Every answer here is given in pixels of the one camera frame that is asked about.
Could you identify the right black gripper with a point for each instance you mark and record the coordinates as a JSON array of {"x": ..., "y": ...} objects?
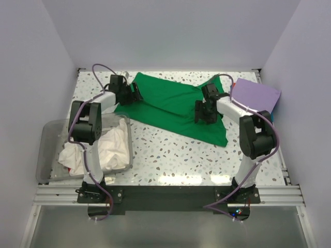
[{"x": 199, "y": 114}]

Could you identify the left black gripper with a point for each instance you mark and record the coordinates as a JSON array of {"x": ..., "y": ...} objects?
[{"x": 133, "y": 96}]

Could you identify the green t-shirt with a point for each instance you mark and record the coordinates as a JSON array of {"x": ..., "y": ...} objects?
[{"x": 170, "y": 106}]

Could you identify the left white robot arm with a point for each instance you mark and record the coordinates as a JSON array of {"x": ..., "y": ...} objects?
[{"x": 85, "y": 123}]

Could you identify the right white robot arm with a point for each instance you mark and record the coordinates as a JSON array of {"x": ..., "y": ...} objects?
[{"x": 258, "y": 139}]

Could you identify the white t-shirt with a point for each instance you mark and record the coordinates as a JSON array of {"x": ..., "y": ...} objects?
[{"x": 113, "y": 151}]

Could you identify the folded purple t-shirt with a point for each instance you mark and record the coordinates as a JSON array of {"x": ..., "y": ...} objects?
[{"x": 256, "y": 96}]

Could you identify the folded blue t-shirt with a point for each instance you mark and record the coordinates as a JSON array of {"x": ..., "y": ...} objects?
[{"x": 274, "y": 112}]

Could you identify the clear plastic bin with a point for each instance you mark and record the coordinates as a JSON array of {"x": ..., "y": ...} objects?
[{"x": 55, "y": 135}]

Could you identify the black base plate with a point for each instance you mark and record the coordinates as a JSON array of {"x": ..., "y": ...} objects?
[{"x": 120, "y": 199}]

